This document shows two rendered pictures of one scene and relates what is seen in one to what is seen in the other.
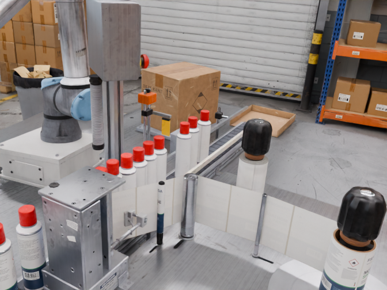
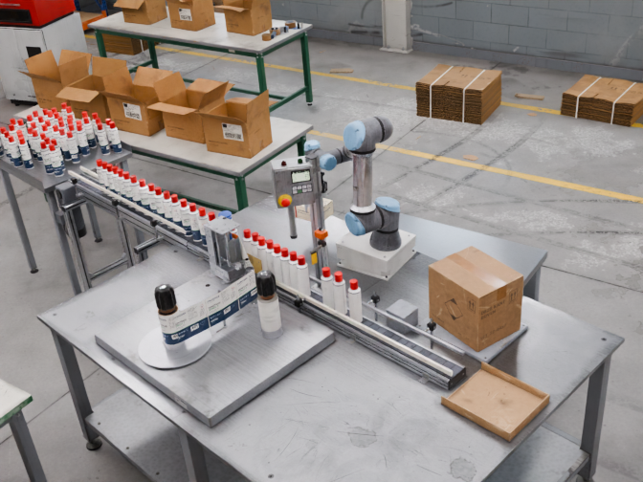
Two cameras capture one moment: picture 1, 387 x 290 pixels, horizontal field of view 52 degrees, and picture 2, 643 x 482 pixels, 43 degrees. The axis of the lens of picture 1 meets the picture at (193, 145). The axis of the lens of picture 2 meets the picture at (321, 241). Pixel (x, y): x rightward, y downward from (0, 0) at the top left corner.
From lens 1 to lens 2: 3.73 m
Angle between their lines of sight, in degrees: 93
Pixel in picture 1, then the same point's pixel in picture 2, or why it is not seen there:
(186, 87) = (436, 279)
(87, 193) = (214, 226)
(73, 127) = (376, 238)
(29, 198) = (333, 254)
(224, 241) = (243, 317)
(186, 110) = (438, 302)
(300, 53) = not seen: outside the picture
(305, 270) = (201, 339)
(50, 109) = not seen: hidden behind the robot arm
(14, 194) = not seen: hidden behind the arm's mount
